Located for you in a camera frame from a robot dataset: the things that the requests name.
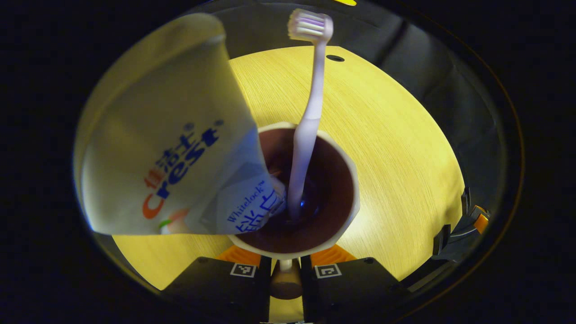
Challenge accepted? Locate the white toothpaste tube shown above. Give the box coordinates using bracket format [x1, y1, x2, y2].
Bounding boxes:
[74, 13, 287, 236]

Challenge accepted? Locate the black backdrop cloth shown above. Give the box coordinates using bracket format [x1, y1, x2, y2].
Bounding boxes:
[189, 0, 509, 270]

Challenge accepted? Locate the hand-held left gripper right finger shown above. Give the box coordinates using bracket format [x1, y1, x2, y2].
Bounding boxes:
[301, 244, 410, 324]

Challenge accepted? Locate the pink toothbrush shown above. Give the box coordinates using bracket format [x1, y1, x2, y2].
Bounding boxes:
[287, 8, 334, 221]

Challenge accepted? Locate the beige cup with handle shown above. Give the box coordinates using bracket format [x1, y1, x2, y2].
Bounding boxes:
[227, 121, 361, 300]

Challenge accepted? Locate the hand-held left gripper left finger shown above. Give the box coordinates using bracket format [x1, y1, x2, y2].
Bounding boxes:
[160, 245, 272, 324]

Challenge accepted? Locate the wooden desktop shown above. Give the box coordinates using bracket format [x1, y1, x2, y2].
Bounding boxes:
[112, 45, 465, 324]

